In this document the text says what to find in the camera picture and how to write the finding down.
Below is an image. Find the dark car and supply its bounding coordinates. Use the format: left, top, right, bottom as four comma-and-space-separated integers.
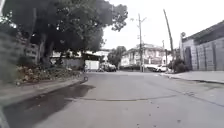
103, 63, 118, 73

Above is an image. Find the round green tree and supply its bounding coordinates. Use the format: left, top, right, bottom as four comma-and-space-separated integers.
107, 45, 128, 68

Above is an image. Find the low building with white gate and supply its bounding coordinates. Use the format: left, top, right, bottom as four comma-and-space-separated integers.
49, 49, 112, 72

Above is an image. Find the utility pole with crossarms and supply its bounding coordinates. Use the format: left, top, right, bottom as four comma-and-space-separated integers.
135, 13, 148, 73

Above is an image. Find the white two-storey house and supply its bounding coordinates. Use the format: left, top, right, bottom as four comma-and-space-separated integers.
119, 43, 174, 72

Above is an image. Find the grey concrete road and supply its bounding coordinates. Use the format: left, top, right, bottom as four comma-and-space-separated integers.
3, 70, 224, 128

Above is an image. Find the white car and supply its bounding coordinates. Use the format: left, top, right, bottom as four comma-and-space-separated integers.
155, 64, 170, 73

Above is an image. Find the large dark tree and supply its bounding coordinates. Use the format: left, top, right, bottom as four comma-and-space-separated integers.
0, 0, 129, 67

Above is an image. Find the tall leaning pole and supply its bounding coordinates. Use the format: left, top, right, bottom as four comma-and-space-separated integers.
162, 8, 176, 64

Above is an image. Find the bed of low plants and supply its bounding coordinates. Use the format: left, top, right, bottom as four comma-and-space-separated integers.
14, 63, 84, 84

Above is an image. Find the dark green bush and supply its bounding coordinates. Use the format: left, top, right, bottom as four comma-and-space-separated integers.
170, 57, 190, 74

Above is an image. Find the concrete kerb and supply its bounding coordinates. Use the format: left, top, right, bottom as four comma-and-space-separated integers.
0, 75, 88, 108

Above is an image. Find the pale concrete pavement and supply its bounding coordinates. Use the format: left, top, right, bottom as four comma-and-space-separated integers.
159, 70, 224, 85

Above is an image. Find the grey walled building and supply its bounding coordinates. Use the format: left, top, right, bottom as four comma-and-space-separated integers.
180, 19, 224, 72

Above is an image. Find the grey block wall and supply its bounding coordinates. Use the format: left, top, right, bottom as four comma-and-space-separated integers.
0, 31, 40, 68

